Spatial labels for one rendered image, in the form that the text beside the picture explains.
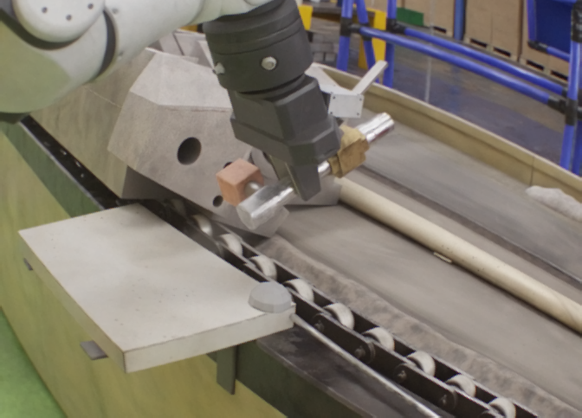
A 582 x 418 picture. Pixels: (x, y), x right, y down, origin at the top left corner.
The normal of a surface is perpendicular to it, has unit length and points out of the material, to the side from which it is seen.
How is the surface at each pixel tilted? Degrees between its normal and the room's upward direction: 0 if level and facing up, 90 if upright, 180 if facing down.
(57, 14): 53
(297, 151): 107
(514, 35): 90
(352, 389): 0
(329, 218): 0
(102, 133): 80
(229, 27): 68
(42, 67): 135
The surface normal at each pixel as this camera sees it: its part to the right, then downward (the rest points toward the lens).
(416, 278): 0.11, -0.93
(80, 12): 0.70, -0.32
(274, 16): 0.23, -0.28
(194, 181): 0.62, 0.35
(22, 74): 0.07, 0.92
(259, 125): -0.75, 0.53
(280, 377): -0.78, 0.15
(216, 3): 0.29, 0.66
